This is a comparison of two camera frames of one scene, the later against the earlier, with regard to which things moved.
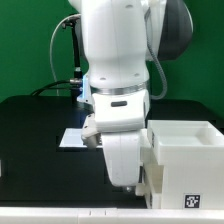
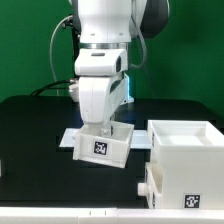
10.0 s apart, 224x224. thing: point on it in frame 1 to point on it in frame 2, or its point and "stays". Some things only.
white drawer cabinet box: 191,154 stays
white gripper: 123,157 to 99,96
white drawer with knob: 152,186 stays
